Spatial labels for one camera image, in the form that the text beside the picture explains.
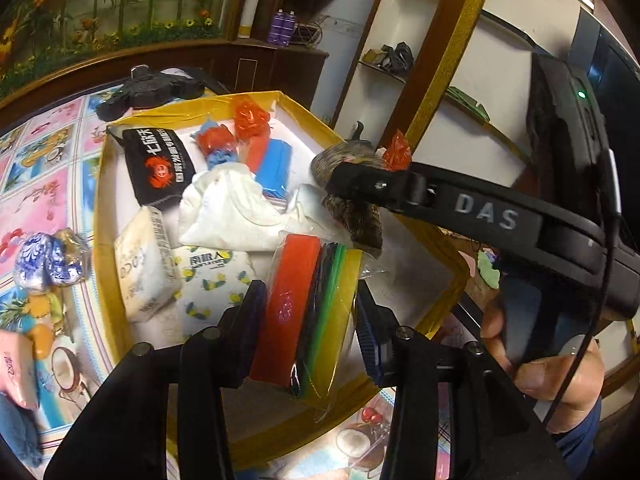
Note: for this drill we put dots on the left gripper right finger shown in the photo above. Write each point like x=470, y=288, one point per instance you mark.
x=494, y=433

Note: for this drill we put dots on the lemon print tissue pack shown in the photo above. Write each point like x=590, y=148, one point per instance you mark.
x=211, y=281

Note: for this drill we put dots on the dark wooden sideboard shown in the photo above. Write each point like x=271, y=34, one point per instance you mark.
x=239, y=66

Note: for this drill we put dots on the purple bottle left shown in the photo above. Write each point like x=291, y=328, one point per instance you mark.
x=275, y=31

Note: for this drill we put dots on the black star-shaped device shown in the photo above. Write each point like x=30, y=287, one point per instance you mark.
x=145, y=89

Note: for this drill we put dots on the blue white patterned bag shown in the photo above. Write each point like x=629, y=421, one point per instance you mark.
x=51, y=260

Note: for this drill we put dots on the bag of colourful sponges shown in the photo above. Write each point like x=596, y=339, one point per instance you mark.
x=309, y=321

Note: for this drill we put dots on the white cloth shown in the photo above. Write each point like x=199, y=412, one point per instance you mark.
x=225, y=208

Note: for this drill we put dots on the purple bottle right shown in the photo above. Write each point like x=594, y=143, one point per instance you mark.
x=287, y=28

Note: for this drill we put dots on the blue fluffy cloth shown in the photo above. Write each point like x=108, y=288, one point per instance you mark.
x=20, y=433

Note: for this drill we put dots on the blue knitted item red bag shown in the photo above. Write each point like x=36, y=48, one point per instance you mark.
x=217, y=144

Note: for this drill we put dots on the red blue sponge pack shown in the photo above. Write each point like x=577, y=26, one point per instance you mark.
x=270, y=161

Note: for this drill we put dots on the dark speckled scrubber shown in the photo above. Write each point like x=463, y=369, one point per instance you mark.
x=333, y=170

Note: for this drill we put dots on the black snack packet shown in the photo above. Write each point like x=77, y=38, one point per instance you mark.
x=159, y=166

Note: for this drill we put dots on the person right hand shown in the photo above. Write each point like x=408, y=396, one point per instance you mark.
x=543, y=378

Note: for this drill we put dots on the purple bottle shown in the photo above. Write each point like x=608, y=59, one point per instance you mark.
x=287, y=28
x=275, y=31

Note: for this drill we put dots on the red plastic bag on cabinet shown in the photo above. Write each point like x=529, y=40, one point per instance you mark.
x=397, y=155

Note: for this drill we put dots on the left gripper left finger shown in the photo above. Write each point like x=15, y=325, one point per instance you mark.
x=121, y=433

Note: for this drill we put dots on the orange plastic bag bundle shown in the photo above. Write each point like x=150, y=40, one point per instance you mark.
x=250, y=120

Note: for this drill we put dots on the floral picture panel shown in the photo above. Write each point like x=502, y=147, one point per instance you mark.
x=39, y=37

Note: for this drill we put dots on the pink tissue pack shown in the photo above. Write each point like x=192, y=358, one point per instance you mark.
x=17, y=370

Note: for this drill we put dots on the white tissue pack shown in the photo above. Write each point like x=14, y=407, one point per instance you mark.
x=148, y=277

